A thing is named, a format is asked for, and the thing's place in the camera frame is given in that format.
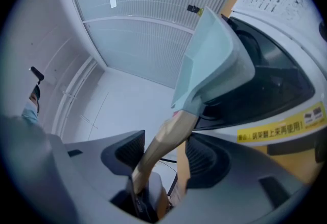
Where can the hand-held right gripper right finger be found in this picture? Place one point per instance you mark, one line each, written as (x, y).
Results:
(230, 166)

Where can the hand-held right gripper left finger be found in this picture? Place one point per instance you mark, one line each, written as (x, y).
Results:
(107, 156)

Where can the light blue square pan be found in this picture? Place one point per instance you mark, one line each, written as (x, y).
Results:
(209, 64)

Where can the light blue face mask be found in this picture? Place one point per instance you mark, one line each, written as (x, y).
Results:
(29, 114)

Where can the yellow oil bottle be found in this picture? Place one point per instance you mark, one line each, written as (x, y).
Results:
(192, 8)

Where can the black head-worn camera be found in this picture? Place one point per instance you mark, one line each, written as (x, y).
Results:
(37, 74)

